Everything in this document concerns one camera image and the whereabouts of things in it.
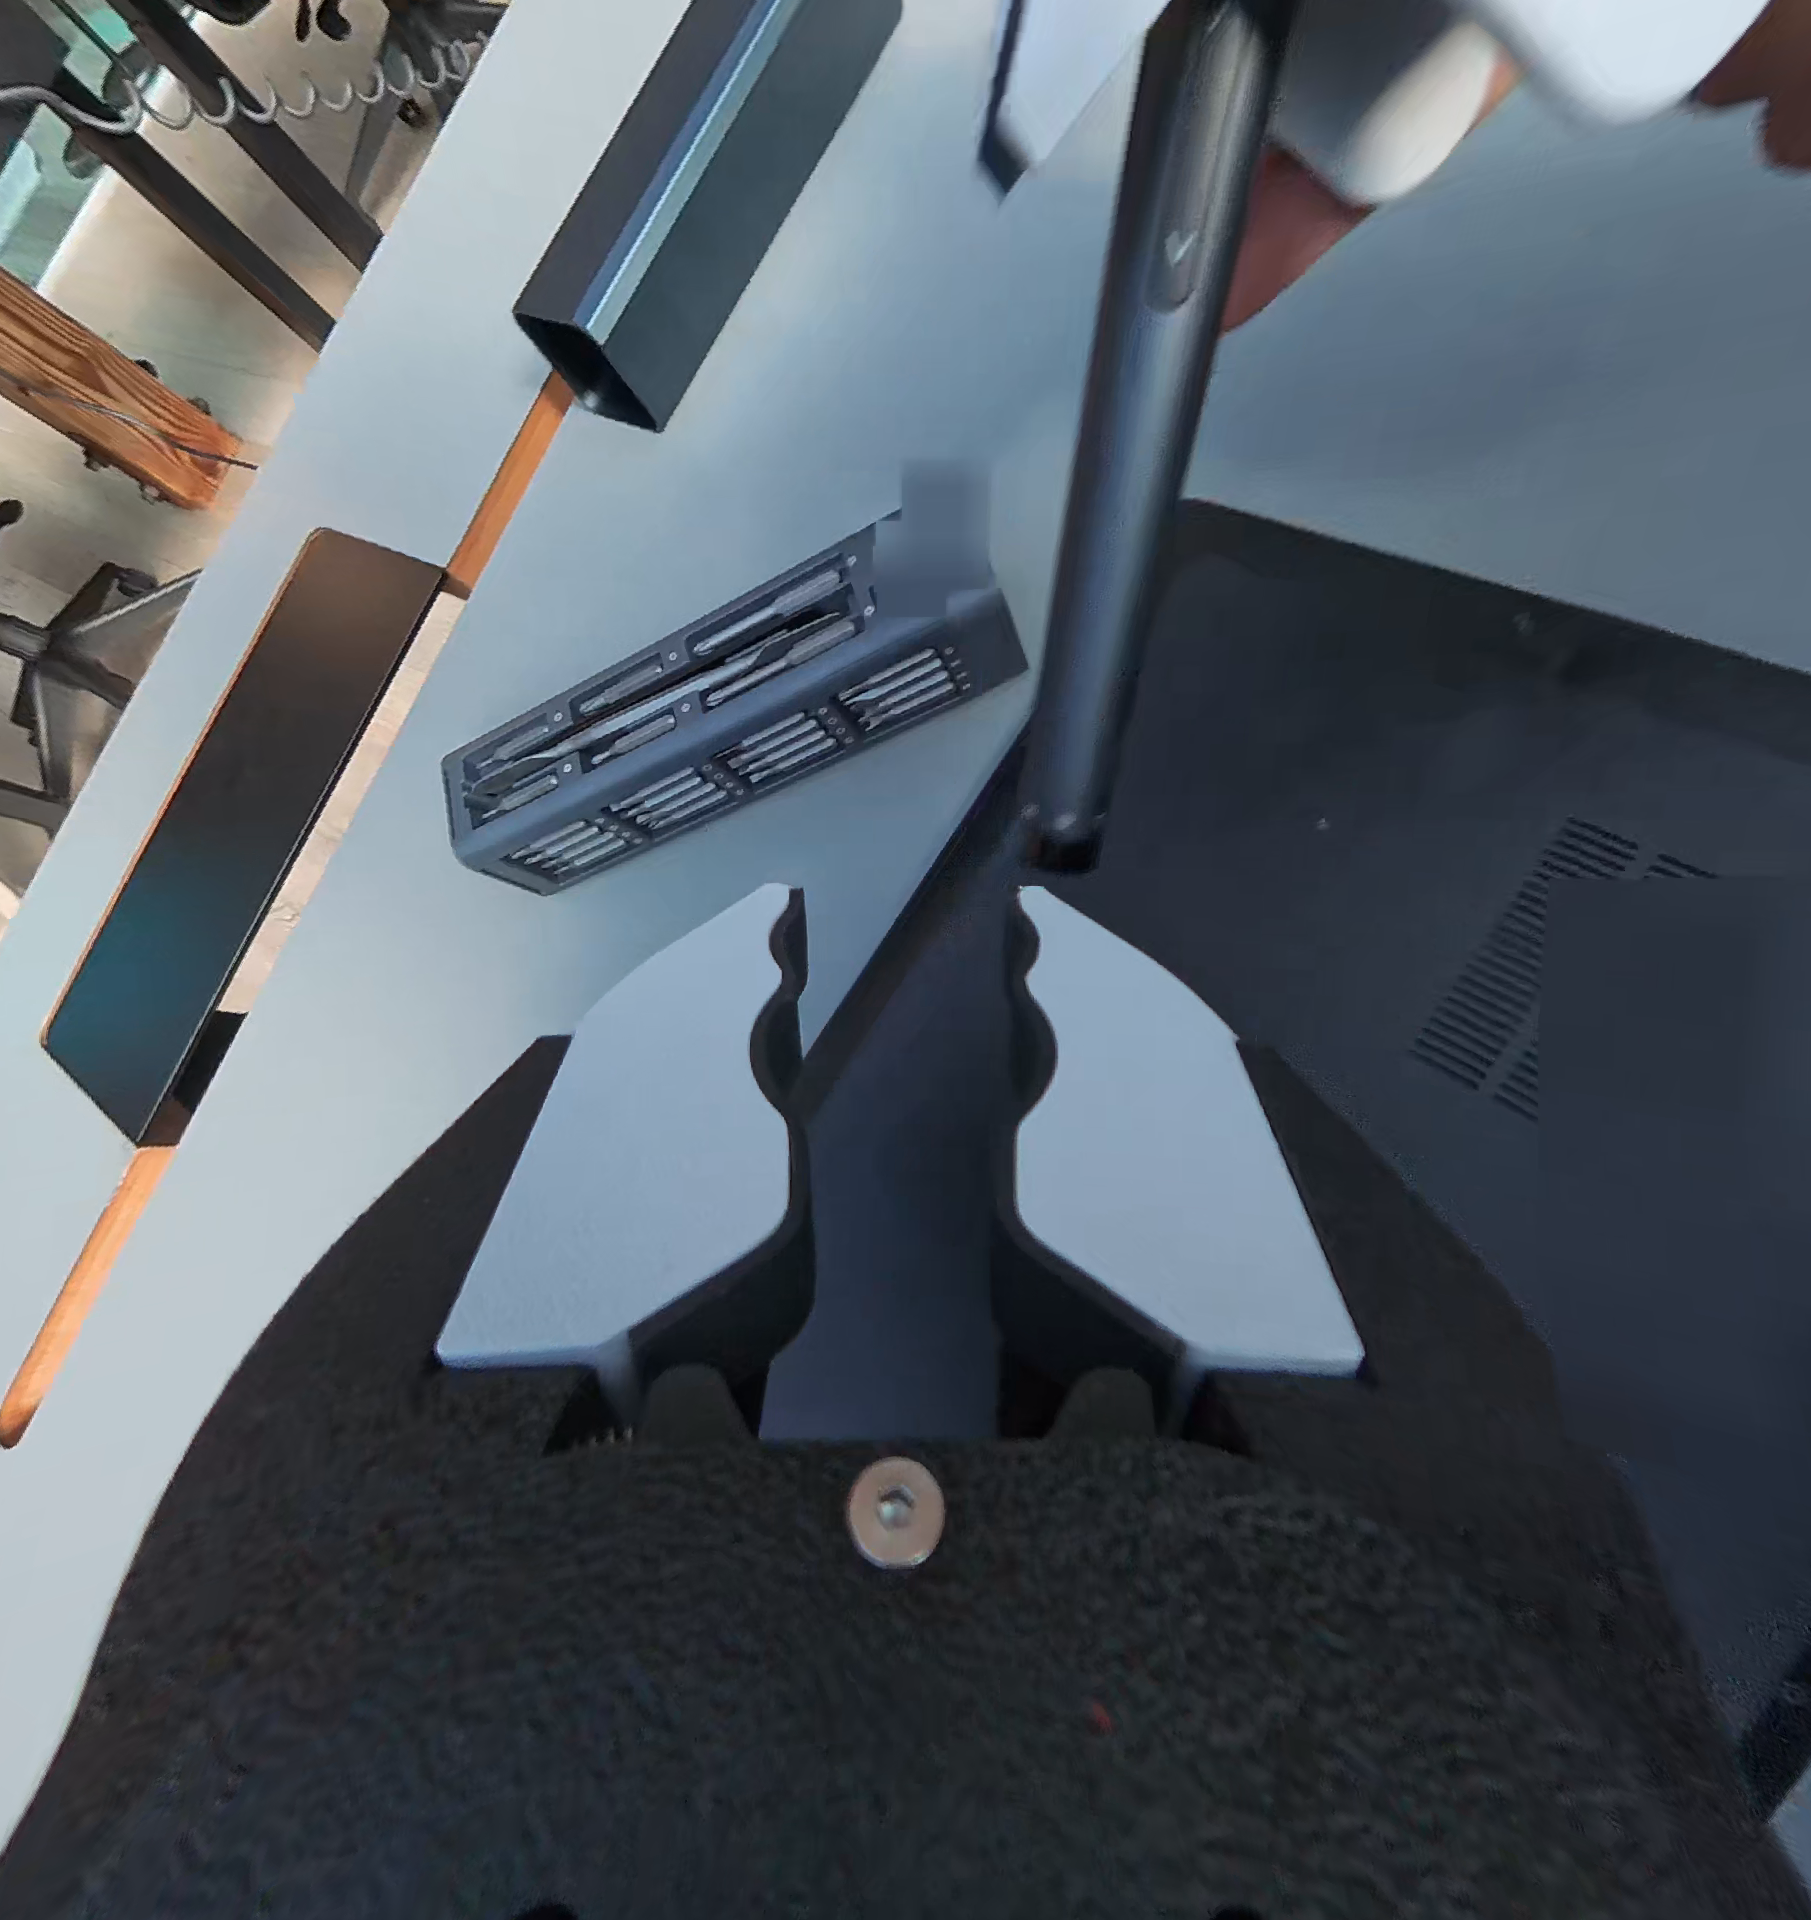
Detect black office chair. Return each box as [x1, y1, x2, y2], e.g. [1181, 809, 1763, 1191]
[0, 427, 204, 841]

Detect dark grey metal case sleeve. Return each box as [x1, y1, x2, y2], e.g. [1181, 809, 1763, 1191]
[512, 0, 904, 435]

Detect black desk cable flap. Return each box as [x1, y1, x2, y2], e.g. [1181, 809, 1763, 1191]
[41, 526, 447, 1150]

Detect dark grey screwdriver handle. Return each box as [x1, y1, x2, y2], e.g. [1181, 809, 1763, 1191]
[1016, 0, 1290, 874]

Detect black laptop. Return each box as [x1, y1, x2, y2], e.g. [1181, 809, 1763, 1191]
[759, 499, 1811, 1824]

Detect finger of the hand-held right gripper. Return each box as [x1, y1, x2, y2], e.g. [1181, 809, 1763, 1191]
[1453, 0, 1799, 130]

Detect steel pry tool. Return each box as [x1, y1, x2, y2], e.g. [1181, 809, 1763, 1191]
[469, 615, 866, 796]

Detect black framed wooden desk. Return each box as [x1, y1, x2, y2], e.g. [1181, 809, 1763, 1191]
[0, 0, 387, 351]

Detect set of steel screwdriver bits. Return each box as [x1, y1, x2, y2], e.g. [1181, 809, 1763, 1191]
[469, 555, 984, 886]

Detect wooden post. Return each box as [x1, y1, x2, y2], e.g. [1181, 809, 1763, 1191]
[0, 245, 255, 516]

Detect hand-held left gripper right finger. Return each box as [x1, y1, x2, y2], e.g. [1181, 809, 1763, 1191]
[992, 884, 1366, 1434]

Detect grey coiled cable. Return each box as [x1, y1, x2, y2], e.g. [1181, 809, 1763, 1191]
[96, 26, 491, 140]

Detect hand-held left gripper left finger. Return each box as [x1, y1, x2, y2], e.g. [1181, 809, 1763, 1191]
[434, 882, 818, 1428]

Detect grey screwdriver bit tray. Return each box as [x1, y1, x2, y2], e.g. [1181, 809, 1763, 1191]
[443, 508, 1032, 899]

